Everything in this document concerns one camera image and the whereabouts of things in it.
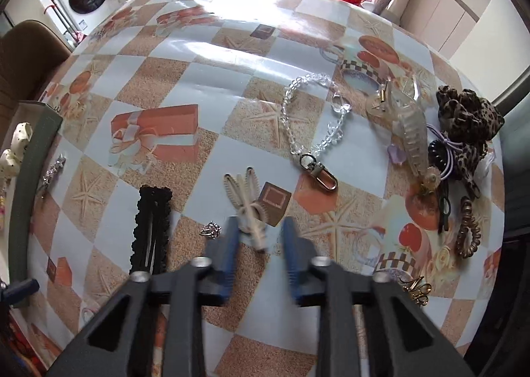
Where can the silver star hair clip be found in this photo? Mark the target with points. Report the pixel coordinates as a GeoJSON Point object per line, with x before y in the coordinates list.
{"type": "Point", "coordinates": [51, 174]}

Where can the small purple petal charm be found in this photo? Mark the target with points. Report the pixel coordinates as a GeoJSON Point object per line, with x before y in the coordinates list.
{"type": "Point", "coordinates": [397, 154]}

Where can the white satin scrunchie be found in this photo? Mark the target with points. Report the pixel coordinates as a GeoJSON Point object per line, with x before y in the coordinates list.
{"type": "Point", "coordinates": [16, 149]}

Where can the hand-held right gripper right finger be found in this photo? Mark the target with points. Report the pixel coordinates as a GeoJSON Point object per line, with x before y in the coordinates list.
{"type": "Point", "coordinates": [292, 253]}

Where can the clear claw hair clip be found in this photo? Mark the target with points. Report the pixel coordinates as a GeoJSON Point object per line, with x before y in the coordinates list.
{"type": "Point", "coordinates": [408, 133]}

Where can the brown leather chair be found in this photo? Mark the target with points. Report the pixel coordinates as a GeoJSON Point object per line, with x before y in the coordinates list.
{"type": "Point", "coordinates": [25, 58]}

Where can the white cabinet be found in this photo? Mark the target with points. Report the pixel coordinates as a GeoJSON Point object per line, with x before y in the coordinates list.
{"type": "Point", "coordinates": [451, 0]}

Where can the leopard print scrunchie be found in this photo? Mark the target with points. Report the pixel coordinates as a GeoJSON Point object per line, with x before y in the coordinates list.
{"type": "Point", "coordinates": [468, 116]}

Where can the black scalloped hair clip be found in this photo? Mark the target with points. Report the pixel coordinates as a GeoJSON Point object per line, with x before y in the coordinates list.
{"type": "Point", "coordinates": [151, 232]}

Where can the grey cardboard box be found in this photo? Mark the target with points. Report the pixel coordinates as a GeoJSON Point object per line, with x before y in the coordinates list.
{"type": "Point", "coordinates": [37, 162]}

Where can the thin black hair clip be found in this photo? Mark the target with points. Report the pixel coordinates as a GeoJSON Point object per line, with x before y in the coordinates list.
{"type": "Point", "coordinates": [443, 207]}

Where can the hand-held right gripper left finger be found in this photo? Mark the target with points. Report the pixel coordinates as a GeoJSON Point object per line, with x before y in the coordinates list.
{"type": "Point", "coordinates": [227, 248]}

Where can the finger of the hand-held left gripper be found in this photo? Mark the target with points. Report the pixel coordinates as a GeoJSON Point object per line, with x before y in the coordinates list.
{"type": "Point", "coordinates": [20, 290]}

